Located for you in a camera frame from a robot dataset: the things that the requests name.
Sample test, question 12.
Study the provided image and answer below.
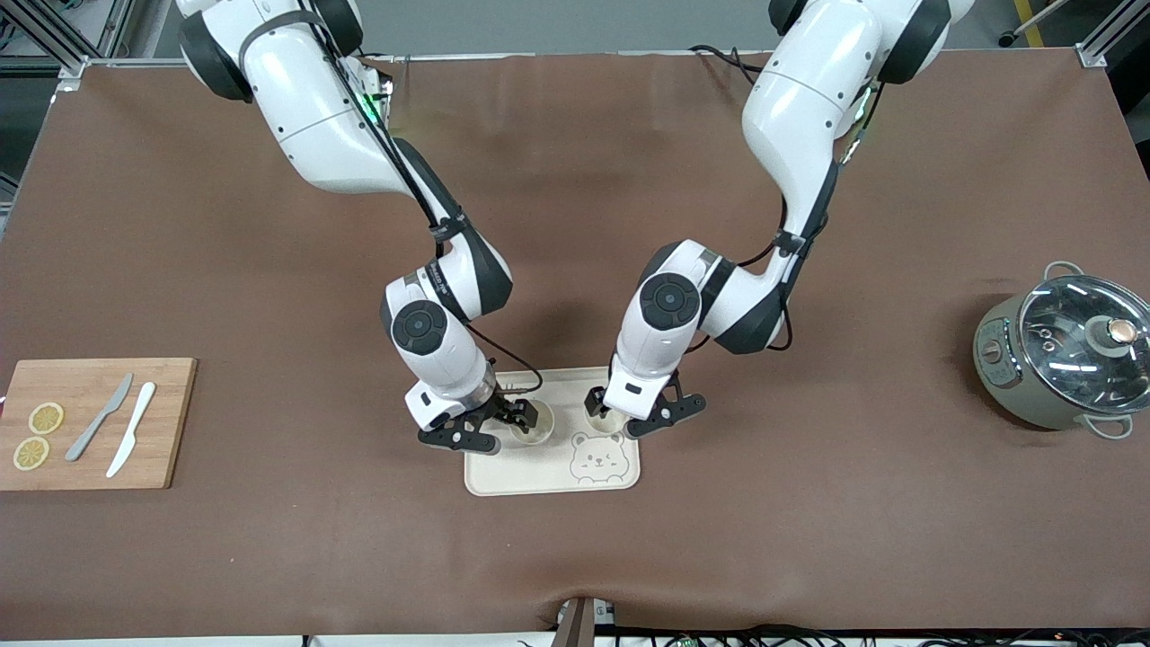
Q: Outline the brown table cover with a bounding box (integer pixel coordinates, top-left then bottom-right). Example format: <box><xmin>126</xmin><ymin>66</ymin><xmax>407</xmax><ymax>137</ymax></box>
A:
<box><xmin>0</xmin><ymin>49</ymin><xmax>1150</xmax><ymax>641</ymax></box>

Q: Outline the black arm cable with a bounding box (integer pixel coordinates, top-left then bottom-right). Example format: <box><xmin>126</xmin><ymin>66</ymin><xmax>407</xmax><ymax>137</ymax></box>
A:
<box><xmin>310</xmin><ymin>22</ymin><xmax>545</xmax><ymax>398</ymax></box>
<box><xmin>692</xmin><ymin>81</ymin><xmax>886</xmax><ymax>353</ymax></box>

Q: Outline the wooden cutting board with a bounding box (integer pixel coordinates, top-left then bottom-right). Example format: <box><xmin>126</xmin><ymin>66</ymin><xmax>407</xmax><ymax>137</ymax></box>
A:
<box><xmin>0</xmin><ymin>358</ymin><xmax>199</xmax><ymax>492</ymax></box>

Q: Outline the metal table edge bracket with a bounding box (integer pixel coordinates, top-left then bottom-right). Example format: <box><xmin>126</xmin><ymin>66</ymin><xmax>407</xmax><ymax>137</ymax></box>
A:
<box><xmin>555</xmin><ymin>595</ymin><xmax>617</xmax><ymax>647</ymax></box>

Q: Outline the black base cable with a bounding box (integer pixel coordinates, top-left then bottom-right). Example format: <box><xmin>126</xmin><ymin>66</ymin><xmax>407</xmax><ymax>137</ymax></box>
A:
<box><xmin>689</xmin><ymin>43</ymin><xmax>766</xmax><ymax>87</ymax></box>

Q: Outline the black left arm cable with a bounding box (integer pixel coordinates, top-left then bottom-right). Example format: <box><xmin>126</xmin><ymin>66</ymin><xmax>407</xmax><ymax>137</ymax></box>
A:
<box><xmin>692</xmin><ymin>81</ymin><xmax>886</xmax><ymax>353</ymax></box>

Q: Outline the beige bear print tray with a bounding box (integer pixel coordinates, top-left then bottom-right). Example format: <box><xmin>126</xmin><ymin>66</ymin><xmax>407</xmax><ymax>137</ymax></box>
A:
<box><xmin>464</xmin><ymin>367</ymin><xmax>641</xmax><ymax>497</ymax></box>

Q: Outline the glass pot lid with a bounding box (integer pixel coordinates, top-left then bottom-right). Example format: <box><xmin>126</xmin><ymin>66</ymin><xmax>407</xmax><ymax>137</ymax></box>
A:
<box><xmin>1020</xmin><ymin>274</ymin><xmax>1150</xmax><ymax>416</ymax></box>

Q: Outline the grey electric cooking pot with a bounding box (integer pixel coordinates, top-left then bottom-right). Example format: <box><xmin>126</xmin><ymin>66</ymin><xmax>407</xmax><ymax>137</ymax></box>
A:
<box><xmin>973</xmin><ymin>261</ymin><xmax>1150</xmax><ymax>439</ymax></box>

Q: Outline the white plastic knife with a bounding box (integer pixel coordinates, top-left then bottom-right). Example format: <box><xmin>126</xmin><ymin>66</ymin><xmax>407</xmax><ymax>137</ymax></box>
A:
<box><xmin>106</xmin><ymin>382</ymin><xmax>157</xmax><ymax>479</ymax></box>

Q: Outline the grey plastic knife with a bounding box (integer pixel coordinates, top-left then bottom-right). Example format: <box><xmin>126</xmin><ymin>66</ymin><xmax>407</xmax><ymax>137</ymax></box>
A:
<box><xmin>65</xmin><ymin>373</ymin><xmax>135</xmax><ymax>463</ymax></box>

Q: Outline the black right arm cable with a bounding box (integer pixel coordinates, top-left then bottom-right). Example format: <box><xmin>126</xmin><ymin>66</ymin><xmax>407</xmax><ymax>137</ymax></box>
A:
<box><xmin>310</xmin><ymin>22</ymin><xmax>545</xmax><ymax>398</ymax></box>

